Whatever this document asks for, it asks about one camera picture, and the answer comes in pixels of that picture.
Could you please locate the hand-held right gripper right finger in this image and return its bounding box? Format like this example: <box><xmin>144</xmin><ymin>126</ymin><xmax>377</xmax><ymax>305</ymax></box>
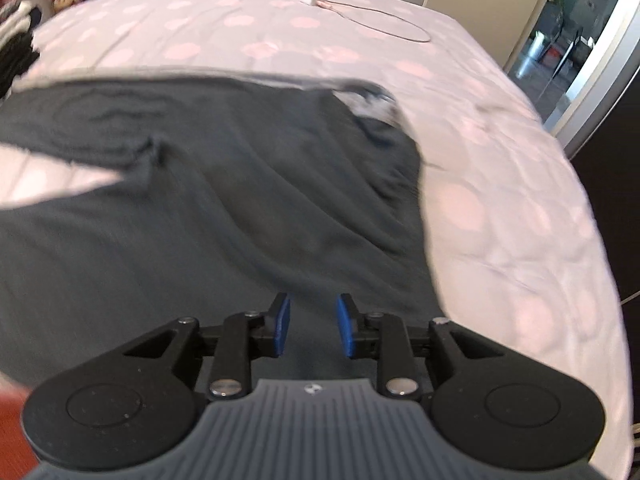
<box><xmin>334</xmin><ymin>292</ymin><xmax>506</xmax><ymax>401</ymax></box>

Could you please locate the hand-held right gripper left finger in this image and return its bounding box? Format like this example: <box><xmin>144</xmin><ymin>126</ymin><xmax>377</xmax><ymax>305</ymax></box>
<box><xmin>117</xmin><ymin>292</ymin><xmax>292</xmax><ymax>401</ymax></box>

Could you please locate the dark grey sweatshirt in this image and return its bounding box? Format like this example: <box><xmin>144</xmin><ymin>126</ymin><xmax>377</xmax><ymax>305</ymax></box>
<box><xmin>0</xmin><ymin>74</ymin><xmax>451</xmax><ymax>391</ymax></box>

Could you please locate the stack of folded clothes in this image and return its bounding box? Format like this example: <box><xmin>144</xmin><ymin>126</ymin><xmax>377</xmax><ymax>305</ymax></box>
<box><xmin>0</xmin><ymin>2</ymin><xmax>42</xmax><ymax>98</ymax></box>

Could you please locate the bed with pink dotted sheet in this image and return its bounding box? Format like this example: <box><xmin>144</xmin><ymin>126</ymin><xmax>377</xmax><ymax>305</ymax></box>
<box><xmin>0</xmin><ymin>0</ymin><xmax>633</xmax><ymax>480</ymax></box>

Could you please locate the person's orange fleece clothing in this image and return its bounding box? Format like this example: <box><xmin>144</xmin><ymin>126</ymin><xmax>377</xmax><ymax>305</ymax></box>
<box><xmin>0</xmin><ymin>385</ymin><xmax>38</xmax><ymax>480</ymax></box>

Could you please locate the black wardrobe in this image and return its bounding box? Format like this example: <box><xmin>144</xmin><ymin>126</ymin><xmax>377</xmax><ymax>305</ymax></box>
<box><xmin>570</xmin><ymin>85</ymin><xmax>640</xmax><ymax>301</ymax></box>

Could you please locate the white trash bin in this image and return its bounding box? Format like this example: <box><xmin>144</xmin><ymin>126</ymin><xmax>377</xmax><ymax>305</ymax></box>
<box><xmin>527</xmin><ymin>30</ymin><xmax>549</xmax><ymax>63</ymax></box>

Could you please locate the dark chair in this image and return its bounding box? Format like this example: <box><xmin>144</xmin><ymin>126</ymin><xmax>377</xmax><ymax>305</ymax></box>
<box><xmin>540</xmin><ymin>27</ymin><xmax>596</xmax><ymax>98</ymax></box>

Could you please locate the beige door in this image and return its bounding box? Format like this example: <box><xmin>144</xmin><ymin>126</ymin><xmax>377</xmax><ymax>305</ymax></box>
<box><xmin>425</xmin><ymin>0</ymin><xmax>563</xmax><ymax>68</ymax></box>

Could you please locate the pinkish charging cable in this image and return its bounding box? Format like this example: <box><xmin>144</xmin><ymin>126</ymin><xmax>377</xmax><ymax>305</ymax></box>
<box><xmin>295</xmin><ymin>0</ymin><xmax>432</xmax><ymax>44</ymax></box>

